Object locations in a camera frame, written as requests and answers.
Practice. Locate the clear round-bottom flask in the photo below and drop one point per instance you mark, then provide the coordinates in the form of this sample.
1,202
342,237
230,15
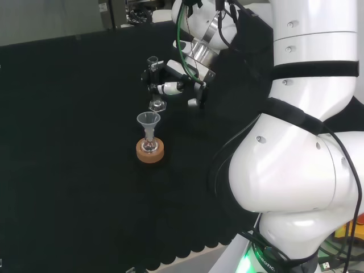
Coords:
149,144

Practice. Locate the black bench cloth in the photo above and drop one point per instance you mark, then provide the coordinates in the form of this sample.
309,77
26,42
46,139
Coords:
113,156

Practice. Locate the clear plastic funnel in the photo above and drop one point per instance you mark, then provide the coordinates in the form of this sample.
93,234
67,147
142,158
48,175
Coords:
148,120

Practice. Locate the yellow stop button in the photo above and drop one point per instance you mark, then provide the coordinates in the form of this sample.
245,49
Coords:
348,230

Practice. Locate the clear graduated cylinder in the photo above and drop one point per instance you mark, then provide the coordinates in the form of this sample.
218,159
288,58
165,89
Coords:
155,85

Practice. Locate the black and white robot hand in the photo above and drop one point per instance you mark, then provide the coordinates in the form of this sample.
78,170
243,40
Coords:
182,82

